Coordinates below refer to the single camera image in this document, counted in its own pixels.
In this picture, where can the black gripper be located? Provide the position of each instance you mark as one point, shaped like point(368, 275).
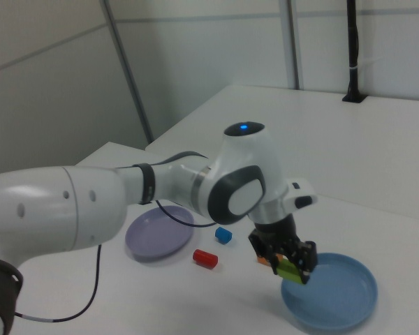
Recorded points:
point(276, 232)

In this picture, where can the green block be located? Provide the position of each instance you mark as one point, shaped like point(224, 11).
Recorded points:
point(288, 270)

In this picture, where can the orange block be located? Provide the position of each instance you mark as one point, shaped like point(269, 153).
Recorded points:
point(262, 260)

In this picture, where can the blue block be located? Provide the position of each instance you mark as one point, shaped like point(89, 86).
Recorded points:
point(222, 234)

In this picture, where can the red cylinder block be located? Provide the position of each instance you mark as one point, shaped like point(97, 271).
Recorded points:
point(204, 257)

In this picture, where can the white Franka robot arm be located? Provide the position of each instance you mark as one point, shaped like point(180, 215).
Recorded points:
point(56, 209)

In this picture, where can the blue plate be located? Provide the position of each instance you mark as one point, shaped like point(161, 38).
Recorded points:
point(335, 296)

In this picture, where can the purple plate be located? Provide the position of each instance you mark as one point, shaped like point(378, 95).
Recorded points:
point(157, 234)

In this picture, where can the grey partition post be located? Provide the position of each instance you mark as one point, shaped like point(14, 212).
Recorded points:
point(125, 66)
point(293, 45)

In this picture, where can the black clamped camera pole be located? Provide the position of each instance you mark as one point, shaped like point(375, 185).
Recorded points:
point(352, 52)

